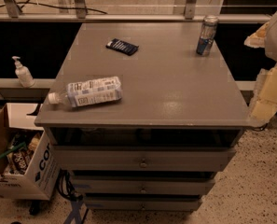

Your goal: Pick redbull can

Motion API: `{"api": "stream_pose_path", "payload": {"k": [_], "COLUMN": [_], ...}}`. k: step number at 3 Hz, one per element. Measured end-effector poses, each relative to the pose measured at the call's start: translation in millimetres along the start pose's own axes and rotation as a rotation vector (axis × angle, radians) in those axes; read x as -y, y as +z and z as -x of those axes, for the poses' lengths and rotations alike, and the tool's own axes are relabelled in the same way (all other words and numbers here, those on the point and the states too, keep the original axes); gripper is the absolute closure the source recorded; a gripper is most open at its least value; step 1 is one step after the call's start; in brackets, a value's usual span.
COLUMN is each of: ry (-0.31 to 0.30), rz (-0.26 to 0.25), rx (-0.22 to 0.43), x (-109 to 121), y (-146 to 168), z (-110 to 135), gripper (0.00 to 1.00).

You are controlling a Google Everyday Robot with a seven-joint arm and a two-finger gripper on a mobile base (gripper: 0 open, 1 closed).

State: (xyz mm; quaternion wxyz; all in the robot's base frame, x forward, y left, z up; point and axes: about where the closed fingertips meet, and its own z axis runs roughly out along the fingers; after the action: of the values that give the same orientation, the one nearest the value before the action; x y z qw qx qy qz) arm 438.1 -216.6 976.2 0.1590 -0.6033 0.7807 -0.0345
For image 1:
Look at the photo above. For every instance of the snack bag in box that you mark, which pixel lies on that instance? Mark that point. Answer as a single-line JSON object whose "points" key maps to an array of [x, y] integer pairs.
{"points": [[18, 161]]}

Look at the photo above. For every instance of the green stick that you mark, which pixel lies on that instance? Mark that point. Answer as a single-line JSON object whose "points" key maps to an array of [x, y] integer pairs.
{"points": [[19, 146]]}

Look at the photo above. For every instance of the bottom grey drawer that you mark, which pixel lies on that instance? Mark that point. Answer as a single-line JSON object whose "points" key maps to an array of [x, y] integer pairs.
{"points": [[161, 204]]}

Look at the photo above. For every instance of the red bull can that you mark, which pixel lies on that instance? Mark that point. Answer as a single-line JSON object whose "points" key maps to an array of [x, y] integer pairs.
{"points": [[207, 35]]}

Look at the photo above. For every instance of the white pump dispenser bottle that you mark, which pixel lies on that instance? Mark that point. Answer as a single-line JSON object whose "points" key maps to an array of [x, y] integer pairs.
{"points": [[23, 73]]}

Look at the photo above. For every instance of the grey drawer cabinet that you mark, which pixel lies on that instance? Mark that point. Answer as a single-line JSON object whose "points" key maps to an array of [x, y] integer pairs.
{"points": [[172, 98]]}

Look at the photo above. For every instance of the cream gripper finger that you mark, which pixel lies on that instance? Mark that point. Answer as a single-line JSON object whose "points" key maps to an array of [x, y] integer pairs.
{"points": [[257, 39], [263, 105]]}

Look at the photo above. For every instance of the middle grey drawer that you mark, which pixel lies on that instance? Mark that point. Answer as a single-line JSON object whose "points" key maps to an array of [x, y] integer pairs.
{"points": [[119, 185]]}

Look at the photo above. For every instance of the top grey drawer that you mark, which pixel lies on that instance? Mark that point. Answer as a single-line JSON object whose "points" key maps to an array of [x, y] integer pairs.
{"points": [[180, 160]]}

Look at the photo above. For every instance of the metal railing frame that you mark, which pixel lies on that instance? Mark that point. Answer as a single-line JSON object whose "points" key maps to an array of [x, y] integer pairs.
{"points": [[120, 10]]}

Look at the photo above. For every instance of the dark blue snack packet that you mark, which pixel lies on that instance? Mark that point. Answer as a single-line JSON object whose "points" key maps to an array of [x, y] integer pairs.
{"points": [[122, 46]]}

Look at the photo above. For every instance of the clear plastic water bottle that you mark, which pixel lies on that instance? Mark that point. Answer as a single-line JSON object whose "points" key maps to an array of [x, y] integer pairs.
{"points": [[90, 92]]}

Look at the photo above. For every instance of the white cardboard box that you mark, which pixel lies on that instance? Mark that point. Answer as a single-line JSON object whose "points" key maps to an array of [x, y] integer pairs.
{"points": [[38, 181]]}

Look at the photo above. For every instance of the grey drawer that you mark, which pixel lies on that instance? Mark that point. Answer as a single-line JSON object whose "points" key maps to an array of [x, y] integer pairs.
{"points": [[161, 204], [119, 185], [180, 160]]}

